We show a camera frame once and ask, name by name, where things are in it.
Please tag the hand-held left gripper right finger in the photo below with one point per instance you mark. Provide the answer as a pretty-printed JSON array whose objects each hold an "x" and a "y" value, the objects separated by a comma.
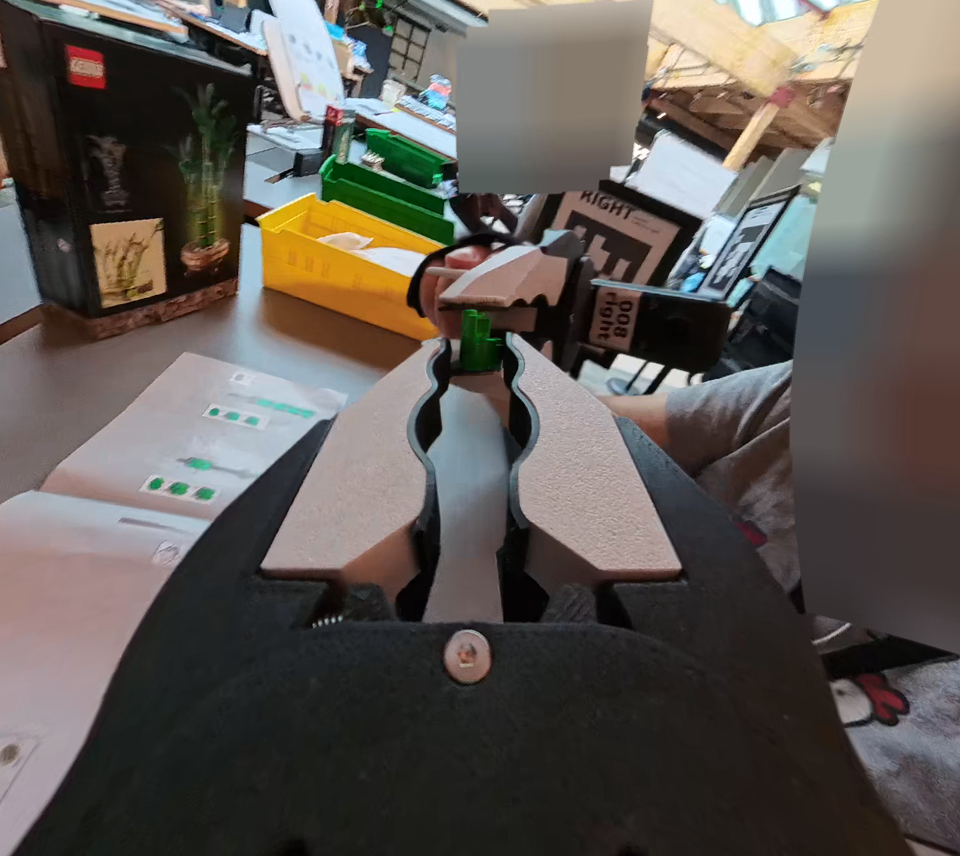
[{"x": 600, "y": 496}]

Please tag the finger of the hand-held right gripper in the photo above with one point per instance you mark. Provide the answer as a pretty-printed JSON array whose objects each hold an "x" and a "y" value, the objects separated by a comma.
[
  {"x": 521, "y": 319},
  {"x": 517, "y": 274}
]

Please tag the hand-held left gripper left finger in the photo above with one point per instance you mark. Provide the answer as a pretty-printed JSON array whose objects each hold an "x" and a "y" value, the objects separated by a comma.
[{"x": 352, "y": 488}]

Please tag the green toy brick piece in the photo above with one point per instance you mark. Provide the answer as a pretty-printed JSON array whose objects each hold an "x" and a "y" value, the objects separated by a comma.
[{"x": 476, "y": 346}]

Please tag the dark desk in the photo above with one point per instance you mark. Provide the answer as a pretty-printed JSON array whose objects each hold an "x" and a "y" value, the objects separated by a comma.
[{"x": 225, "y": 338}]

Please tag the person's right hand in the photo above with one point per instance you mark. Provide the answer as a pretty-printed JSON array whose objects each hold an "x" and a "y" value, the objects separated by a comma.
[{"x": 450, "y": 323}]

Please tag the black chair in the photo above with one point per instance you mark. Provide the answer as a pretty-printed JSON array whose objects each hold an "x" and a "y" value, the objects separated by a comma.
[{"x": 765, "y": 331}]

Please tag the black framed sign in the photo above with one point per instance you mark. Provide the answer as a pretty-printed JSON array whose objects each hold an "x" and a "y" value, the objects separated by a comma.
[{"x": 750, "y": 240}]

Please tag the person's grey shirt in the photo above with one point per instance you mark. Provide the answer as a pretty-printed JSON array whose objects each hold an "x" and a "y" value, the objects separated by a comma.
[{"x": 735, "y": 436}]

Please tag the white plastic bags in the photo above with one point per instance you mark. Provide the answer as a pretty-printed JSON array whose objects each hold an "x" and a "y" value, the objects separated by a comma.
[{"x": 375, "y": 252}]

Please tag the large green plastic bin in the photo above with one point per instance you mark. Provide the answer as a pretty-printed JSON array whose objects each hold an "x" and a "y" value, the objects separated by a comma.
[{"x": 390, "y": 195}]

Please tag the small green plastic bin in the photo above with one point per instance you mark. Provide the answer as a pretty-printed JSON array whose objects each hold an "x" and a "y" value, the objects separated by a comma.
[{"x": 409, "y": 154}]

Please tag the whiteboard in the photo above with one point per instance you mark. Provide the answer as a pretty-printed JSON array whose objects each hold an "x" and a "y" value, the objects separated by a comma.
[{"x": 682, "y": 165}]

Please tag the yellow plastic bin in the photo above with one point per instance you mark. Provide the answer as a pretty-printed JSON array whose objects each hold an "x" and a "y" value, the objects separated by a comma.
[{"x": 337, "y": 271}]

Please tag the stack of coloured boxes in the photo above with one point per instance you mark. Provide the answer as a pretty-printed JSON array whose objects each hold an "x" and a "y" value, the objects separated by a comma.
[{"x": 439, "y": 92}]

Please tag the small red green box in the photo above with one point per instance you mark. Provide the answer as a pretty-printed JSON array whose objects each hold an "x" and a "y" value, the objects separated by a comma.
[{"x": 339, "y": 132}]

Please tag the black bar device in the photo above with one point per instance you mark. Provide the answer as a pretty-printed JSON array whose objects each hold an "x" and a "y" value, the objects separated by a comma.
[{"x": 300, "y": 162}]

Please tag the building instruction booklet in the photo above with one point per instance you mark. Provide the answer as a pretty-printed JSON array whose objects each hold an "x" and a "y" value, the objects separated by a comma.
[{"x": 97, "y": 571}]

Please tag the white poster board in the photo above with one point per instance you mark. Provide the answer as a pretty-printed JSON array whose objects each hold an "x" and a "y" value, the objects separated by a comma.
[{"x": 300, "y": 23}]

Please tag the black bamboo picture box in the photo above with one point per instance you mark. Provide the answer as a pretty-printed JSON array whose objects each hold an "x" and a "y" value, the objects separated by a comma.
[{"x": 135, "y": 180}]

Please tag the grey printed rug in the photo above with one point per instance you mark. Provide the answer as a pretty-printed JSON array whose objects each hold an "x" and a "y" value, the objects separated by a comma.
[{"x": 907, "y": 743}]

